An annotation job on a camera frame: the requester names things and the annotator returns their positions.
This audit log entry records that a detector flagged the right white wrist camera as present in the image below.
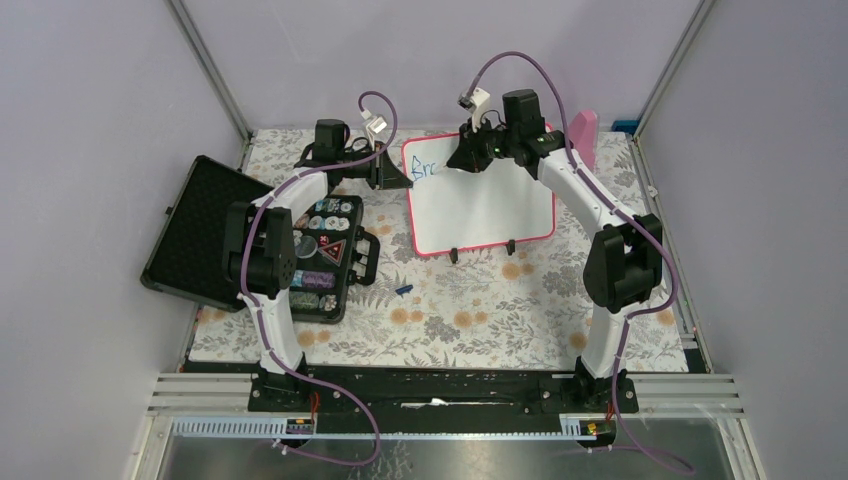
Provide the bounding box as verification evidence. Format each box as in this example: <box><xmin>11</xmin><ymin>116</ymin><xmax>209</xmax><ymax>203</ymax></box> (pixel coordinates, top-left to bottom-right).
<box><xmin>458</xmin><ymin>87</ymin><xmax>491</xmax><ymax>132</ymax></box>

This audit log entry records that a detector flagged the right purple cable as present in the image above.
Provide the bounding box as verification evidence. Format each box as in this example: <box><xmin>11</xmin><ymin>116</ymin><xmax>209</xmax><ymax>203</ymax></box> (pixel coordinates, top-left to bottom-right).
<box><xmin>466</xmin><ymin>50</ymin><xmax>697</xmax><ymax>478</ymax></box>

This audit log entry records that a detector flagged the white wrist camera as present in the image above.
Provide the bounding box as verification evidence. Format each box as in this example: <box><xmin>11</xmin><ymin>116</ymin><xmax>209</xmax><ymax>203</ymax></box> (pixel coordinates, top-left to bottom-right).
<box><xmin>360</xmin><ymin>110</ymin><xmax>387</xmax><ymax>143</ymax></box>
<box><xmin>458</xmin><ymin>87</ymin><xmax>491</xmax><ymax>132</ymax></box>

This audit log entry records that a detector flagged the open black case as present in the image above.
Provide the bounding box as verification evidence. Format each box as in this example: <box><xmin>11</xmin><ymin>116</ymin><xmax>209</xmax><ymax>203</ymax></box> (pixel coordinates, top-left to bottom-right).
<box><xmin>141</xmin><ymin>155</ymin><xmax>380</xmax><ymax>324</ymax></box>

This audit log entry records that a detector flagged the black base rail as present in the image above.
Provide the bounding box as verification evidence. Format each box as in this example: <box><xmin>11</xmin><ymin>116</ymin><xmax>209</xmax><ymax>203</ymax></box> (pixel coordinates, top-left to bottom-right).
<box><xmin>248</xmin><ymin>365</ymin><xmax>639</xmax><ymax>435</ymax></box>

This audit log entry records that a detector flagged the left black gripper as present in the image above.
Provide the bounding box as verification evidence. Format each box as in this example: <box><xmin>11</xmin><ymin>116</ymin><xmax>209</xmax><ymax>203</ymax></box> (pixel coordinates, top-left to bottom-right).
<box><xmin>337</xmin><ymin>141</ymin><xmax>413</xmax><ymax>191</ymax></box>

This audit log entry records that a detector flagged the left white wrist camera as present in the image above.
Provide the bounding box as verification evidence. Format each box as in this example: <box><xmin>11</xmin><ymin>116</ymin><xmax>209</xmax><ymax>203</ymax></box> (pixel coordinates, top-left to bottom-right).
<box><xmin>360</xmin><ymin>110</ymin><xmax>387</xmax><ymax>143</ymax></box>

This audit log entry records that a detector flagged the blue corner object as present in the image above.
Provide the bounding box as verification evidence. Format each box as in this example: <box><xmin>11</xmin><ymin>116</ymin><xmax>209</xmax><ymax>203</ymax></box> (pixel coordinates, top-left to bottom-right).
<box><xmin>610</xmin><ymin>120</ymin><xmax>640</xmax><ymax>135</ymax></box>

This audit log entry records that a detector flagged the pink eraser block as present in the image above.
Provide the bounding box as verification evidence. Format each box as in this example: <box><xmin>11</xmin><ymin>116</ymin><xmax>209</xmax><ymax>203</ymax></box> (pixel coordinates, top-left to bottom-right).
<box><xmin>568</xmin><ymin>109</ymin><xmax>599</xmax><ymax>171</ymax></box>

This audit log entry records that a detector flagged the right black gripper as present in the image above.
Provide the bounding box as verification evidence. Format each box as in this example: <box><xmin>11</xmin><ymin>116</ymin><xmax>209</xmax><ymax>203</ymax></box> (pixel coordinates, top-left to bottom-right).
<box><xmin>448</xmin><ymin>115</ymin><xmax>519</xmax><ymax>174</ymax></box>

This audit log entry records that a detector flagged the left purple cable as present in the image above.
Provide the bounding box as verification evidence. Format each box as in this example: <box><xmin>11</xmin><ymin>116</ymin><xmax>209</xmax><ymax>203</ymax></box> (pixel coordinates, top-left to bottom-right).
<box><xmin>237</xmin><ymin>91</ymin><xmax>399</xmax><ymax>468</ymax></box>

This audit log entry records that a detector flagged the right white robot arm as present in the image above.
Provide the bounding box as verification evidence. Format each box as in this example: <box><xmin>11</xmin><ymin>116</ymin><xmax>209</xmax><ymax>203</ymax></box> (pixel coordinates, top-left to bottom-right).
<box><xmin>447</xmin><ymin>88</ymin><xmax>663</xmax><ymax>412</ymax></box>

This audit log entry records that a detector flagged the pink framed whiteboard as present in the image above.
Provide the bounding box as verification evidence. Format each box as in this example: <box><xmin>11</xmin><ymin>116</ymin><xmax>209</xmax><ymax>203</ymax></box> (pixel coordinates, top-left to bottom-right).
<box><xmin>401</xmin><ymin>133</ymin><xmax>556</xmax><ymax>257</ymax></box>

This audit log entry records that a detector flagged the purple cable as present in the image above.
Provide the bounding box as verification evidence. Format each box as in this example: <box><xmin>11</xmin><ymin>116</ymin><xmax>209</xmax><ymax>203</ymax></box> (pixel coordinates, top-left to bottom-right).
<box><xmin>466</xmin><ymin>50</ymin><xmax>697</xmax><ymax>478</ymax></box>
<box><xmin>237</xmin><ymin>91</ymin><xmax>399</xmax><ymax>468</ymax></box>

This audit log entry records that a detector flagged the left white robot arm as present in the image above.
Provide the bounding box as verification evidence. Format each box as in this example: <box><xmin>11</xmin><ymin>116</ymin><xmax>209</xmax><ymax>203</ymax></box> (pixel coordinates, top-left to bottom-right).
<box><xmin>223</xmin><ymin>114</ymin><xmax>412</xmax><ymax>411</ymax></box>

